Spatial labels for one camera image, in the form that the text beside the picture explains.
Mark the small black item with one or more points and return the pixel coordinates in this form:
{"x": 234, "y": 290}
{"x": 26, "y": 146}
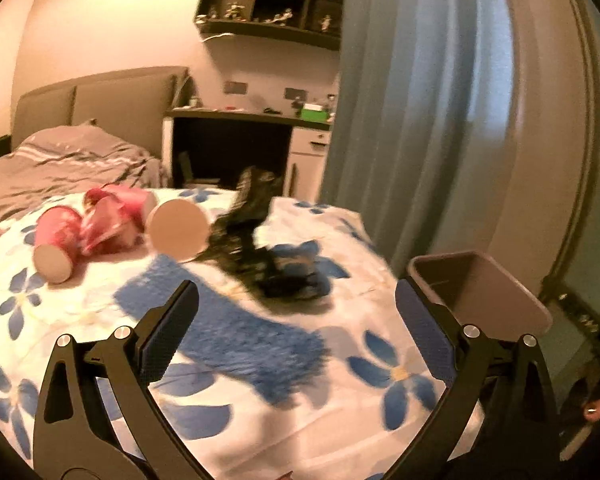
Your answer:
{"x": 271, "y": 110}

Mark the brown plastic bin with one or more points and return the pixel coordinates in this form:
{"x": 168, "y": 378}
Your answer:
{"x": 480, "y": 285}

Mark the blue curtain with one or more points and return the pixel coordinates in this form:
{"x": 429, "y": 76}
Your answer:
{"x": 430, "y": 110}

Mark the grey striped duvet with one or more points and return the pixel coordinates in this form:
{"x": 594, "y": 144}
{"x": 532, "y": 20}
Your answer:
{"x": 55, "y": 165}

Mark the padded bed headboard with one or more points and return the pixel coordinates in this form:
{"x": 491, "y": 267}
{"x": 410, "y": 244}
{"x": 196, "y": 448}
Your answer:
{"x": 120, "y": 100}

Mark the person's right hand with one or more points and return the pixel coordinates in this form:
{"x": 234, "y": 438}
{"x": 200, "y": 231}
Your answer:
{"x": 596, "y": 409}

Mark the dark green cloth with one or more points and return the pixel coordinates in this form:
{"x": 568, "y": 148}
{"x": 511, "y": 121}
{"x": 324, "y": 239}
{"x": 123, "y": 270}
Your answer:
{"x": 245, "y": 240}

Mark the pink plastic bag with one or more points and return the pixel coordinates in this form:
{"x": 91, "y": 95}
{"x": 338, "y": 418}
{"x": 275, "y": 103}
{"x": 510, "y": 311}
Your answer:
{"x": 105, "y": 220}

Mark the group of small figurines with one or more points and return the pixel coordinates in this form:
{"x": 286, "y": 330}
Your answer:
{"x": 235, "y": 10}

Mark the dark wall socket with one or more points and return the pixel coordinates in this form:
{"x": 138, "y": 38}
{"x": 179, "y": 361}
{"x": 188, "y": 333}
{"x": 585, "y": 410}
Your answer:
{"x": 236, "y": 87}
{"x": 296, "y": 94}

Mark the dark wooden desk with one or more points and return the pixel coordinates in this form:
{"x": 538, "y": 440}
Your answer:
{"x": 230, "y": 116}

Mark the green box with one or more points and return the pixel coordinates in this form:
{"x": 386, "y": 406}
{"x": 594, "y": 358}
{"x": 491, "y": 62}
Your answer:
{"x": 314, "y": 114}

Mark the white desk drawer cabinet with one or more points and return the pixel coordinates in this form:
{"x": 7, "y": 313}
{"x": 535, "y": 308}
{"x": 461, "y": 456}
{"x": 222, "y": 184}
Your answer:
{"x": 305, "y": 160}

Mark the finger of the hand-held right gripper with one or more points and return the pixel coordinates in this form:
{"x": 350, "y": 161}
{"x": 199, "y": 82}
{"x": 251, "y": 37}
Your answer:
{"x": 575, "y": 315}

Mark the floral blue white blanket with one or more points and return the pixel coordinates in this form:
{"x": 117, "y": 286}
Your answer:
{"x": 230, "y": 360}

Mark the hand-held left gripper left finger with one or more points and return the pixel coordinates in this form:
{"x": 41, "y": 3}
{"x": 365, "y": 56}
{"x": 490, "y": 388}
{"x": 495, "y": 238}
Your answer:
{"x": 167, "y": 330}

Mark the pink paper cup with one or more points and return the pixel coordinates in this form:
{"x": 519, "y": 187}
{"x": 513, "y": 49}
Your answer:
{"x": 57, "y": 235}

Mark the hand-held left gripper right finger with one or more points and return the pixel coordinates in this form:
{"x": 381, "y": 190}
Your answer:
{"x": 425, "y": 332}

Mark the round cardboard tube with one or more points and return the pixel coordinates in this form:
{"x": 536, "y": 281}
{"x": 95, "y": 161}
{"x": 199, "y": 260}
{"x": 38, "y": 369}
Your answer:
{"x": 177, "y": 230}

